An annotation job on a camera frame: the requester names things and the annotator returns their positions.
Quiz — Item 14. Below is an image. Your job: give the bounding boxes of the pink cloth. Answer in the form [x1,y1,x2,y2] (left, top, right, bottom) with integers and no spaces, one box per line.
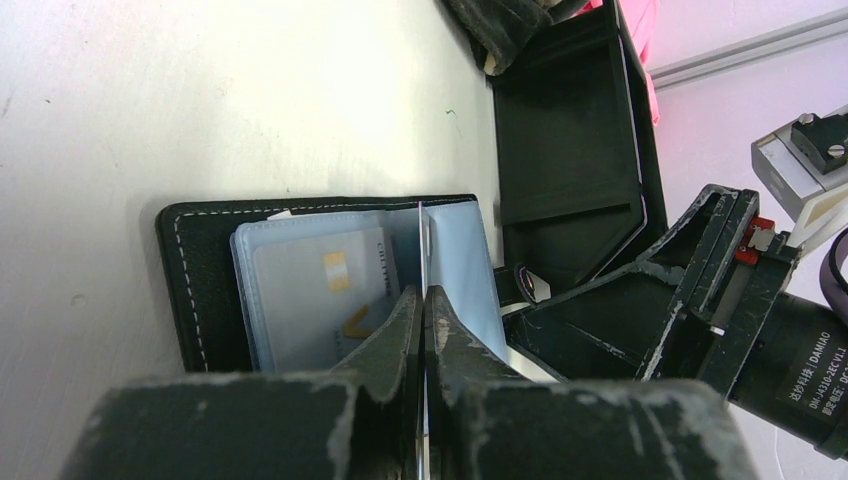
[589,0,662,126]

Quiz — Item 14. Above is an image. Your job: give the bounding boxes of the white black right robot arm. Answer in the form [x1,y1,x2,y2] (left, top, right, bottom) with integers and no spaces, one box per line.
[504,185,847,460]

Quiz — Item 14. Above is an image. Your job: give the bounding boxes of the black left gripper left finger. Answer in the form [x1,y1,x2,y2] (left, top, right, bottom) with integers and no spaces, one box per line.
[60,287,423,479]

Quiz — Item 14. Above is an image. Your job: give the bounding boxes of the black floral blanket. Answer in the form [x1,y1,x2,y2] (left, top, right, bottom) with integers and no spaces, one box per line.
[444,0,589,76]

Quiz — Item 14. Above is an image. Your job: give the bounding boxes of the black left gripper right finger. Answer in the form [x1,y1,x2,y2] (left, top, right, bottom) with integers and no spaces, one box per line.
[423,286,756,479]

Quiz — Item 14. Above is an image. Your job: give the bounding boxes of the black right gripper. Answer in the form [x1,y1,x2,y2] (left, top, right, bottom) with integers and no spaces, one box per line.
[504,184,799,396]

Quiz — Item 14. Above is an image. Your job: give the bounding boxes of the black leather card holder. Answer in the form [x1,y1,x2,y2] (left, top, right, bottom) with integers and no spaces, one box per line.
[155,193,551,374]

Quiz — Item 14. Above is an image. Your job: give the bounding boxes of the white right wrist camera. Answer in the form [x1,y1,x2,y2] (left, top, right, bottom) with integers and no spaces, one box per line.
[751,106,847,253]

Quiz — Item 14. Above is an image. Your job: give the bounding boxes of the black plastic bin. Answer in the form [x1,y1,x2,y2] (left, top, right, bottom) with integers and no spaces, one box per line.
[491,1,668,293]

